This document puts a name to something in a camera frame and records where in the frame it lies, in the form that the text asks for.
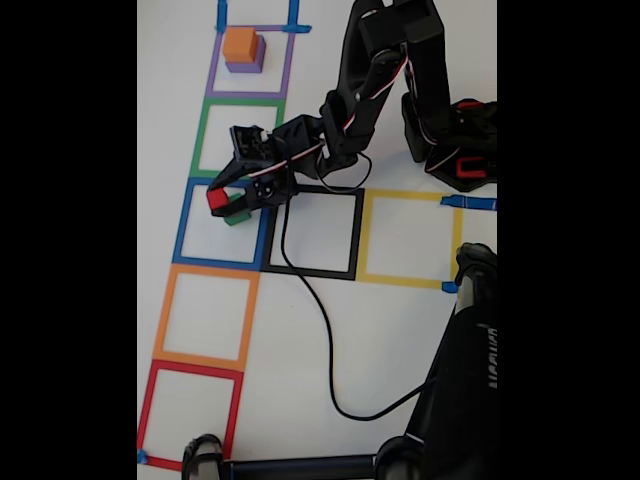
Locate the green square block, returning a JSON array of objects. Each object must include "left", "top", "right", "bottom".
[{"left": 222, "top": 192, "right": 252, "bottom": 227}]

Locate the orange square block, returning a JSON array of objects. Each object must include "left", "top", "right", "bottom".
[{"left": 222, "top": 27, "right": 262, "bottom": 65}]

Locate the large purple square block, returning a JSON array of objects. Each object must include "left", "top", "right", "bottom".
[{"left": 225, "top": 35, "right": 268, "bottom": 75}]

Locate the black tripod stand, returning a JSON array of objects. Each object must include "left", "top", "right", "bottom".
[{"left": 181, "top": 242, "right": 498, "bottom": 480}]

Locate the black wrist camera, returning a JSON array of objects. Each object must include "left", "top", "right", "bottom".
[{"left": 248, "top": 174, "right": 294, "bottom": 209}]

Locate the green square frame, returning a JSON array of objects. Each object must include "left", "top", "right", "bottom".
[{"left": 189, "top": 97, "right": 286, "bottom": 182}]

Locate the purple square frame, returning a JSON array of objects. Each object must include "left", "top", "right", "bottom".
[{"left": 204, "top": 24, "right": 296, "bottom": 101}]

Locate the black camera cable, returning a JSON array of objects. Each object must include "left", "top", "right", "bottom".
[{"left": 279, "top": 197, "right": 441, "bottom": 421}]

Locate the blue square frame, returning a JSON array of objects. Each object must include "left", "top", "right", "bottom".
[{"left": 172, "top": 177, "right": 275, "bottom": 273}]

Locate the black square frame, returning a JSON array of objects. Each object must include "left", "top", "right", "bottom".
[{"left": 259, "top": 182, "right": 365, "bottom": 281}]

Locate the orange square frame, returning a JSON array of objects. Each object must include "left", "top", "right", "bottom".
[{"left": 153, "top": 263, "right": 262, "bottom": 372}]

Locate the red square frame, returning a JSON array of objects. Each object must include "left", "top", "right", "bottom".
[{"left": 137, "top": 358, "right": 245, "bottom": 472}]

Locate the yellow square frame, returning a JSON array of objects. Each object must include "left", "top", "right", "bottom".
[{"left": 355, "top": 188, "right": 464, "bottom": 291}]

